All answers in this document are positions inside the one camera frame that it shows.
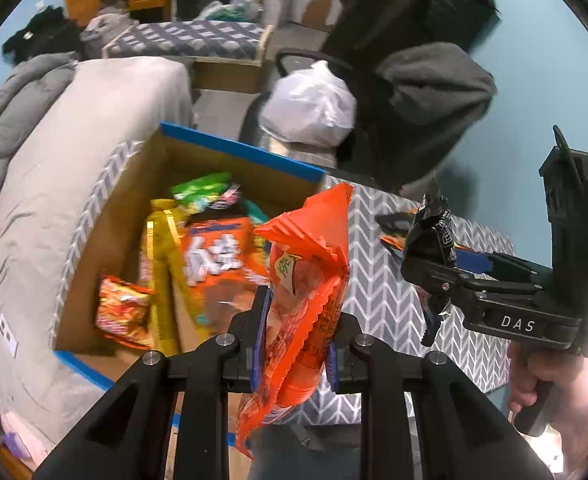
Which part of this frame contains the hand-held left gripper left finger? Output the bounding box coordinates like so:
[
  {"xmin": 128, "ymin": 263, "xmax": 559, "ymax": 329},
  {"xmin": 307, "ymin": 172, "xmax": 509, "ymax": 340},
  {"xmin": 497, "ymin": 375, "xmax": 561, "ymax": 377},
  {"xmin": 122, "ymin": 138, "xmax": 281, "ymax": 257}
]
[{"xmin": 32, "ymin": 285, "xmax": 269, "ymax": 480}]

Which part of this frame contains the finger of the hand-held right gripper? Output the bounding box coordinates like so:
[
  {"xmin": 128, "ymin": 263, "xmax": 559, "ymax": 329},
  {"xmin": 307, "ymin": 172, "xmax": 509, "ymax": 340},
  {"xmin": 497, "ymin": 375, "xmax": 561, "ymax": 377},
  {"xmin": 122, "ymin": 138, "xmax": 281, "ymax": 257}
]
[
  {"xmin": 454, "ymin": 250, "xmax": 555, "ymax": 284},
  {"xmin": 401, "ymin": 254, "xmax": 551, "ymax": 304}
]

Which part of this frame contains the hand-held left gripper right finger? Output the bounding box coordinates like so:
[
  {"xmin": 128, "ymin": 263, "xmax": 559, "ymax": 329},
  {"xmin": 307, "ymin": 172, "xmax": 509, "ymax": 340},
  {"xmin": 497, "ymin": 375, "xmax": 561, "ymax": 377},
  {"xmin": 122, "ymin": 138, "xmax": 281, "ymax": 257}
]
[{"xmin": 326, "ymin": 310, "xmax": 555, "ymax": 480}]

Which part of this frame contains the tall orange snack packet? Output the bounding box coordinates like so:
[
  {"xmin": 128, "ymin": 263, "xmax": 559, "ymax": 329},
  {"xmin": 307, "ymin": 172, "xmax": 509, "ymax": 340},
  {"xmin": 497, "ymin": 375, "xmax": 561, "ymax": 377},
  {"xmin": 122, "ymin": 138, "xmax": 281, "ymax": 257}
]
[{"xmin": 234, "ymin": 181, "xmax": 355, "ymax": 461}]

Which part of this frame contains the black snack packet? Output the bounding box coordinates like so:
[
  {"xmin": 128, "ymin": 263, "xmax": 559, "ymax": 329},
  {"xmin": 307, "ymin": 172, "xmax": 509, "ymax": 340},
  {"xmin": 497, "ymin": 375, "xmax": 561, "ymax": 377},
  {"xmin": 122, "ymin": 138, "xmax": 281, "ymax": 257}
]
[{"xmin": 406, "ymin": 178, "xmax": 457, "ymax": 346}]

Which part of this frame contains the cardboard box with blue tape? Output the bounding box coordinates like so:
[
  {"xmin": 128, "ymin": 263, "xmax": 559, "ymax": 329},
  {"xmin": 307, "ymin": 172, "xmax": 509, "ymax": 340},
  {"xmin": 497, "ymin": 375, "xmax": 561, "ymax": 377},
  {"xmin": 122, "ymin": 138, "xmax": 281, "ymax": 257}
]
[{"xmin": 51, "ymin": 121, "xmax": 327, "ymax": 453}]

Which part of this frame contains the person's right hand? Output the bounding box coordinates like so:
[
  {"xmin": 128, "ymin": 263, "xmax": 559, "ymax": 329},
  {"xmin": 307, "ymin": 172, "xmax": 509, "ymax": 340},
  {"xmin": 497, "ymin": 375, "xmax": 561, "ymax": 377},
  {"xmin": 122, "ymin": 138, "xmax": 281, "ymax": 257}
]
[{"xmin": 505, "ymin": 342, "xmax": 588, "ymax": 473}]

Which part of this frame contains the grey chevron tablecloth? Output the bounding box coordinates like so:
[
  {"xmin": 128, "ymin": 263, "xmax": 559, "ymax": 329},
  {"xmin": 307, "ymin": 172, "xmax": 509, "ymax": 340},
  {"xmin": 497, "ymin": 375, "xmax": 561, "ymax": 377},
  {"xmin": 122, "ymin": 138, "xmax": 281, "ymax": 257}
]
[{"xmin": 48, "ymin": 140, "xmax": 517, "ymax": 426}]

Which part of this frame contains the dark snack packet orange edge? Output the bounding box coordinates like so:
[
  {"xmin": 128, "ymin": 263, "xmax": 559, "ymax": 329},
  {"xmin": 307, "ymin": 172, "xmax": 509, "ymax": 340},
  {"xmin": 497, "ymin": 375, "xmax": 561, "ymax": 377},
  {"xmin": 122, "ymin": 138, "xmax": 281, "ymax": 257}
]
[{"xmin": 375, "ymin": 211, "xmax": 417, "ymax": 256}]

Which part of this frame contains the wide orange snack packet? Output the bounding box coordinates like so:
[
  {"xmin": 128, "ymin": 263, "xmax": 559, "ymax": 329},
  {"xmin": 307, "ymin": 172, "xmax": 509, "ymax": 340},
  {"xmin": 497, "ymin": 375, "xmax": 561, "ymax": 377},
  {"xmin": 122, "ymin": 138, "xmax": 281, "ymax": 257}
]
[{"xmin": 181, "ymin": 215, "xmax": 275, "ymax": 321}]

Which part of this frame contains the long yellow snack packet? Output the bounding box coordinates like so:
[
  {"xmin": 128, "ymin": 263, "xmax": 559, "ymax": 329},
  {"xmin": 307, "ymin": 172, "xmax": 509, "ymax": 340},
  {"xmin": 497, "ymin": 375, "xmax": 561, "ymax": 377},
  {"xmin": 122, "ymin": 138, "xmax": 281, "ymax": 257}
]
[{"xmin": 144, "ymin": 199, "xmax": 209, "ymax": 356}]

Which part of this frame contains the small red noodle packet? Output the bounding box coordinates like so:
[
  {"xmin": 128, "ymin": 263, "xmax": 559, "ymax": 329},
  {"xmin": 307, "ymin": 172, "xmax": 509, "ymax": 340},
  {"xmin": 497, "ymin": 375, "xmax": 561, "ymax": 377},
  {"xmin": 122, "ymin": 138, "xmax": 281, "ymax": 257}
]
[{"xmin": 96, "ymin": 275, "xmax": 155, "ymax": 348}]

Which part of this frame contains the green snack packet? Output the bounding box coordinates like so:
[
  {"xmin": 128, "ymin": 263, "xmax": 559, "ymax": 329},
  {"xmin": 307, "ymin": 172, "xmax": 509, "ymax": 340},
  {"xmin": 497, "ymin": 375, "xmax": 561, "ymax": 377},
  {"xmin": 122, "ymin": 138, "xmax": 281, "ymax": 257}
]
[{"xmin": 171, "ymin": 171, "xmax": 242, "ymax": 211}]

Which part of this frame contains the dark grey hooded jacket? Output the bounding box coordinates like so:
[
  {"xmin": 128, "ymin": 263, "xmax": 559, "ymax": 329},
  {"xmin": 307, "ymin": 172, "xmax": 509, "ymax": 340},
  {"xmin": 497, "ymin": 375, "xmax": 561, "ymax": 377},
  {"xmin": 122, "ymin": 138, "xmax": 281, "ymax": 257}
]
[{"xmin": 376, "ymin": 42, "xmax": 499, "ymax": 193}]

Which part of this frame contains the black office chair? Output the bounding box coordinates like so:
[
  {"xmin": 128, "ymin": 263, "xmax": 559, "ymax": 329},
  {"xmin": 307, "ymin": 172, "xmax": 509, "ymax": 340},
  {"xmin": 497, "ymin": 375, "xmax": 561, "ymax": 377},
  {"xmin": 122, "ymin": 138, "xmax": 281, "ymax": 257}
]
[{"xmin": 239, "ymin": 47, "xmax": 389, "ymax": 181}]

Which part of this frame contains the white plastic bag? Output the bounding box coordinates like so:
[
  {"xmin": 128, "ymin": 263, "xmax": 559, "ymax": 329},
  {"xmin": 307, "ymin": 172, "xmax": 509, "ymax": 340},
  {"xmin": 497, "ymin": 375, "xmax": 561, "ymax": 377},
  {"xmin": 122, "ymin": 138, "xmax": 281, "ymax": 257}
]
[{"xmin": 258, "ymin": 59, "xmax": 357, "ymax": 148}]

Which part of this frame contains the white label on sheet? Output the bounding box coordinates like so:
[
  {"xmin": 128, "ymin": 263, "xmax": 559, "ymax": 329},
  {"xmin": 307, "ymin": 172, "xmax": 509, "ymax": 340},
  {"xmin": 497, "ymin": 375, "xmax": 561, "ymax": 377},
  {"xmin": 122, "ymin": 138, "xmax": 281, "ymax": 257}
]
[{"xmin": 0, "ymin": 314, "xmax": 19, "ymax": 358}]

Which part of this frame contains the bed with grey sheet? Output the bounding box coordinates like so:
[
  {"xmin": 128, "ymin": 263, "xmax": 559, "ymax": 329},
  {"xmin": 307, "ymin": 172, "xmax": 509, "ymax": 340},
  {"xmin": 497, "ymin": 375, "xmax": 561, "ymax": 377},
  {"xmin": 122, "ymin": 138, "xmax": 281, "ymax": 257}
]
[{"xmin": 0, "ymin": 57, "xmax": 195, "ymax": 456}]

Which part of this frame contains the purple cloth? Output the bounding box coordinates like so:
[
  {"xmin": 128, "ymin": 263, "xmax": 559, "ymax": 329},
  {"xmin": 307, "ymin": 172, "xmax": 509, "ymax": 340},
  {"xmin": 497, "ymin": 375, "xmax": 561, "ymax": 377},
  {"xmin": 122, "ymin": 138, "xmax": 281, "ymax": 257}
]
[{"xmin": 4, "ymin": 430, "xmax": 32, "ymax": 461}]

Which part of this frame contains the black jacket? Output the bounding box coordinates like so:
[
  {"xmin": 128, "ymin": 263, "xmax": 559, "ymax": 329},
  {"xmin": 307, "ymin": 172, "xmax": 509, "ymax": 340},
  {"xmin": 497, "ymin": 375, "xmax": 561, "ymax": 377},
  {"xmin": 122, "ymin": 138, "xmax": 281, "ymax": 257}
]
[{"xmin": 321, "ymin": 0, "xmax": 500, "ymax": 68}]

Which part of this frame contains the teal plastic bag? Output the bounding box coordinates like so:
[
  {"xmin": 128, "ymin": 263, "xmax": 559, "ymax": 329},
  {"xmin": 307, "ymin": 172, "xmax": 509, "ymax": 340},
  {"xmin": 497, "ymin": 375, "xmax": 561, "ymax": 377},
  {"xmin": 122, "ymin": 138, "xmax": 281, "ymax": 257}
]
[{"xmin": 196, "ymin": 0, "xmax": 259, "ymax": 23}]

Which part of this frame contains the grey comforter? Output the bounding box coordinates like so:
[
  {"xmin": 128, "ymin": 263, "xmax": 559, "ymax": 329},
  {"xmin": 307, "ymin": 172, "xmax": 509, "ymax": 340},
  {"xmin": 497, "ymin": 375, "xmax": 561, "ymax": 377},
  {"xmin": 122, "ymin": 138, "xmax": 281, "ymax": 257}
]
[{"xmin": 0, "ymin": 52, "xmax": 82, "ymax": 448}]

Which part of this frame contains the grey clothes heap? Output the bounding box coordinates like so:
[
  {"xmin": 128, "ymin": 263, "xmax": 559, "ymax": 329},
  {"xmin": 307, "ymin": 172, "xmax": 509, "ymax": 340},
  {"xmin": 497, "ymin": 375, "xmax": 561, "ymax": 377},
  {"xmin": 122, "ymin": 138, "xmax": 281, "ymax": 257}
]
[{"xmin": 80, "ymin": 10, "xmax": 134, "ymax": 51}]

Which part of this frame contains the black clothes pile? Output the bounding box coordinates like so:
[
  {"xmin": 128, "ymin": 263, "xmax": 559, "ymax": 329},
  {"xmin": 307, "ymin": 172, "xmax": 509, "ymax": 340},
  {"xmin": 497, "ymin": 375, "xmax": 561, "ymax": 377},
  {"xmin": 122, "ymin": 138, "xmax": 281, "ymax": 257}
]
[{"xmin": 1, "ymin": 5, "xmax": 82, "ymax": 63}]

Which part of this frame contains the patterned mattress on wooden frame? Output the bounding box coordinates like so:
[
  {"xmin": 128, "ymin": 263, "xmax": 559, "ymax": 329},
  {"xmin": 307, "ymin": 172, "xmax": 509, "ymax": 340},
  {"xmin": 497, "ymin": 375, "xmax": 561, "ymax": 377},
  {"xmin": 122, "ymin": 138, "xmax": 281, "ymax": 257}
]
[{"xmin": 101, "ymin": 20, "xmax": 275, "ymax": 93}]

